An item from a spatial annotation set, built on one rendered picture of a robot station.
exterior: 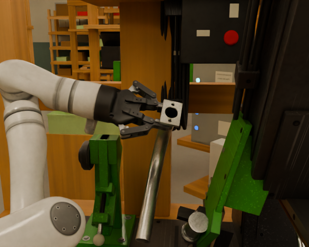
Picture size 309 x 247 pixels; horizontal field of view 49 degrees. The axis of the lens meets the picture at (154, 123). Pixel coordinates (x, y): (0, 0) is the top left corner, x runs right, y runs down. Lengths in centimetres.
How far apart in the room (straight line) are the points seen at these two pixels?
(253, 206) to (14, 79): 50
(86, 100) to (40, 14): 1112
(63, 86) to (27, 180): 19
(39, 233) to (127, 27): 60
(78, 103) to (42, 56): 1112
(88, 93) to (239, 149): 30
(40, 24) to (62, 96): 1110
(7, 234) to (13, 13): 69
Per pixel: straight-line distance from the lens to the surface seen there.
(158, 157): 77
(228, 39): 82
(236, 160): 59
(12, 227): 51
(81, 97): 67
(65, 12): 1142
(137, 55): 93
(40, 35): 1178
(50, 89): 69
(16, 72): 70
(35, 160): 64
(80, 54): 1062
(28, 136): 64
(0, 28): 105
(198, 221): 64
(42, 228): 53
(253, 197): 64
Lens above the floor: 141
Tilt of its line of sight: 14 degrees down
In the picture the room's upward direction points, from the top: straight up
